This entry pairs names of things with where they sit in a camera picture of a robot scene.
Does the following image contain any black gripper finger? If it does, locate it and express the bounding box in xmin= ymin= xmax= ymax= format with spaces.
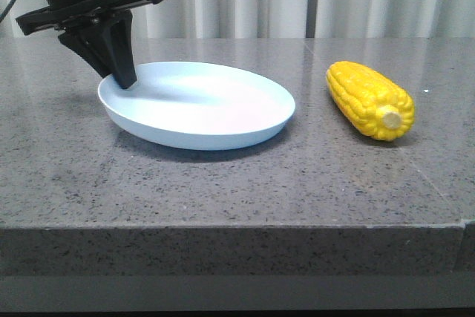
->
xmin=102 ymin=10 xmax=137 ymax=89
xmin=58 ymin=32 xmax=111 ymax=78

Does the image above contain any light blue round plate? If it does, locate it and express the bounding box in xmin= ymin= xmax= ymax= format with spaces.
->
xmin=97 ymin=62 xmax=296 ymax=151

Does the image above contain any yellow corn cob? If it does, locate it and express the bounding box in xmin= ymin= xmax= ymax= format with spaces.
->
xmin=326 ymin=61 xmax=416 ymax=141

